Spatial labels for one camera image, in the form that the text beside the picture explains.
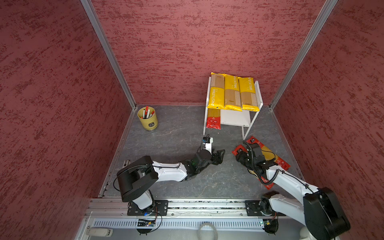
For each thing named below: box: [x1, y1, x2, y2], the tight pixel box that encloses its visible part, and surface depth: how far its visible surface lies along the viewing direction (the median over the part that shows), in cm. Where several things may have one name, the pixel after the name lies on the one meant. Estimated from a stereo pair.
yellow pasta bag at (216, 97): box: [207, 72, 225, 110], surface depth 81 cm
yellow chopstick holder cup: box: [137, 106, 158, 131], surface depth 101 cm
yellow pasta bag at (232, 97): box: [224, 74, 242, 112], surface depth 81 cm
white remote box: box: [86, 228, 114, 237], surface depth 67 cm
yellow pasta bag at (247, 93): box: [238, 76, 260, 112], surface depth 79 cm
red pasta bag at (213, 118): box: [206, 108, 222, 130], surface depth 91 cm
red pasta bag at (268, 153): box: [245, 136, 291, 171], surface depth 94 cm
